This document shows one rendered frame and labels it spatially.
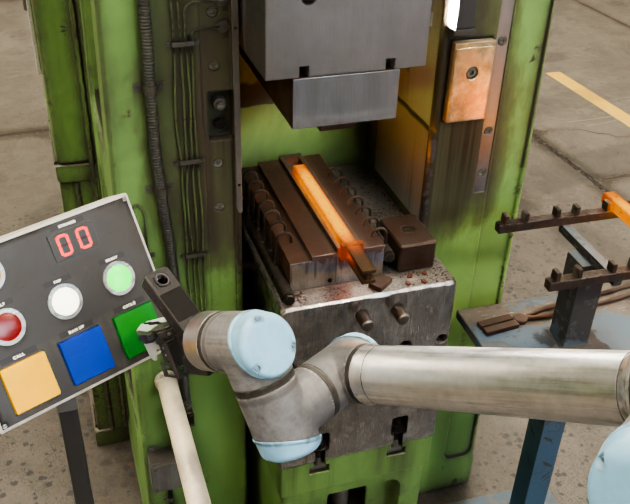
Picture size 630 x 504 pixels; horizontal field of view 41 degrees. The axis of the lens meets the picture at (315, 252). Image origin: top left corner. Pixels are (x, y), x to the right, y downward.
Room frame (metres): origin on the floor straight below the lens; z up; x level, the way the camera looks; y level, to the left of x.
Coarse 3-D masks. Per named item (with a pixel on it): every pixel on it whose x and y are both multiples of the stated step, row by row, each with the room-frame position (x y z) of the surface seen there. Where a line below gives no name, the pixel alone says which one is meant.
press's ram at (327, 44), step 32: (256, 0) 1.40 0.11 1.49; (288, 0) 1.37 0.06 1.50; (320, 0) 1.39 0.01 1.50; (352, 0) 1.41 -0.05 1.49; (384, 0) 1.42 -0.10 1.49; (416, 0) 1.44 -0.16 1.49; (256, 32) 1.41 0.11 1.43; (288, 32) 1.37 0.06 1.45; (320, 32) 1.39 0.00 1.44; (352, 32) 1.41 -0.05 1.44; (384, 32) 1.43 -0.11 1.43; (416, 32) 1.45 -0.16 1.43; (256, 64) 1.41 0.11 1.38; (288, 64) 1.37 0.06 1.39; (320, 64) 1.39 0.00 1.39; (352, 64) 1.41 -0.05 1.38; (384, 64) 1.43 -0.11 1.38; (416, 64) 1.45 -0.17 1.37
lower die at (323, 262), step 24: (264, 168) 1.75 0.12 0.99; (288, 168) 1.74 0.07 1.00; (312, 168) 1.76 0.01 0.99; (288, 192) 1.64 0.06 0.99; (336, 192) 1.65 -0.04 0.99; (288, 216) 1.54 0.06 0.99; (312, 216) 1.54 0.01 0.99; (360, 216) 1.55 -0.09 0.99; (288, 240) 1.46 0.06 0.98; (312, 240) 1.45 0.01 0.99; (336, 240) 1.44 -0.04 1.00; (288, 264) 1.38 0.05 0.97; (312, 264) 1.39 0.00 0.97; (336, 264) 1.40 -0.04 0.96
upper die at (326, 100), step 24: (240, 48) 1.73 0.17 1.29; (360, 72) 1.42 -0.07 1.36; (384, 72) 1.43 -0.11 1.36; (288, 96) 1.40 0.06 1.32; (312, 96) 1.38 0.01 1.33; (336, 96) 1.40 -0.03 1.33; (360, 96) 1.41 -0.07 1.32; (384, 96) 1.43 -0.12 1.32; (288, 120) 1.39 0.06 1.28; (312, 120) 1.38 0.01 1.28; (336, 120) 1.40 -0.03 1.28; (360, 120) 1.42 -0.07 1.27
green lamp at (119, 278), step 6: (114, 270) 1.16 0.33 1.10; (120, 270) 1.16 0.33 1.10; (126, 270) 1.17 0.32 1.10; (108, 276) 1.14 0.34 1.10; (114, 276) 1.15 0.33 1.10; (120, 276) 1.15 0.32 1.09; (126, 276) 1.16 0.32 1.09; (108, 282) 1.14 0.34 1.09; (114, 282) 1.14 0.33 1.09; (120, 282) 1.15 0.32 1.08; (126, 282) 1.15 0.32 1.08; (114, 288) 1.14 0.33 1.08; (120, 288) 1.14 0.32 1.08; (126, 288) 1.15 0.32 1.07
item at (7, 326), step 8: (8, 312) 1.03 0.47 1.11; (0, 320) 1.01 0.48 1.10; (8, 320) 1.02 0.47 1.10; (16, 320) 1.03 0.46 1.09; (0, 328) 1.01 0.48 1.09; (8, 328) 1.01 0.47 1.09; (16, 328) 1.02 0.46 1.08; (0, 336) 1.00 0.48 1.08; (8, 336) 1.00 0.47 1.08; (16, 336) 1.01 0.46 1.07
